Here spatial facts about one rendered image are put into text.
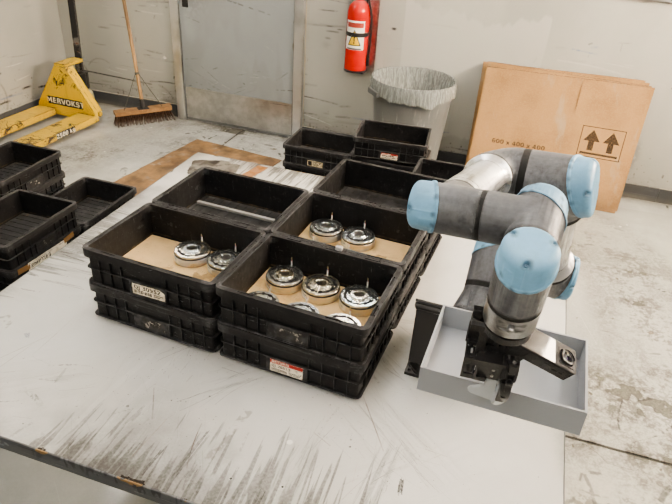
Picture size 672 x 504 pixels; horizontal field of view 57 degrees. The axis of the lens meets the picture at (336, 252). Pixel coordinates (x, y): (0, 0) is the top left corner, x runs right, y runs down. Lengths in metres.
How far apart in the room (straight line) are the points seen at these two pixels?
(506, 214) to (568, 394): 0.41
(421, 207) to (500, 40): 3.57
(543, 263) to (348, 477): 0.78
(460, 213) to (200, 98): 4.43
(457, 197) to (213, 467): 0.83
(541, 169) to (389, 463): 0.71
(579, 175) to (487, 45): 3.25
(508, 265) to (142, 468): 0.95
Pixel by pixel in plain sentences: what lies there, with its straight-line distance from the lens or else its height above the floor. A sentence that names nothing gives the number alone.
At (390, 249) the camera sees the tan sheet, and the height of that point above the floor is 0.83.
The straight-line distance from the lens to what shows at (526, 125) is 4.34.
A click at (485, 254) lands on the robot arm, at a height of 0.99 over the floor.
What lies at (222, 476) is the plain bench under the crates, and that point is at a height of 0.70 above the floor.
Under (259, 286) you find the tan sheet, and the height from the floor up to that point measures 0.83.
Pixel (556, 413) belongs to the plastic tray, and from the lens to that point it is 1.08.
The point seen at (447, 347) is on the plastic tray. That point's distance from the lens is 1.20.
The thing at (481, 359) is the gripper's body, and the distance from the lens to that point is 0.94.
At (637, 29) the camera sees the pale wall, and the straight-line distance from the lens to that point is 4.43.
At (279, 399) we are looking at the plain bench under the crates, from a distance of 1.55.
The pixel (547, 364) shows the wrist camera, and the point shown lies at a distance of 0.96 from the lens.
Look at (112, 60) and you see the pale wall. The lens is 5.62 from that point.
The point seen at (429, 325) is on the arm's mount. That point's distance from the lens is 1.54.
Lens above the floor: 1.80
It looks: 32 degrees down
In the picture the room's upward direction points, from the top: 4 degrees clockwise
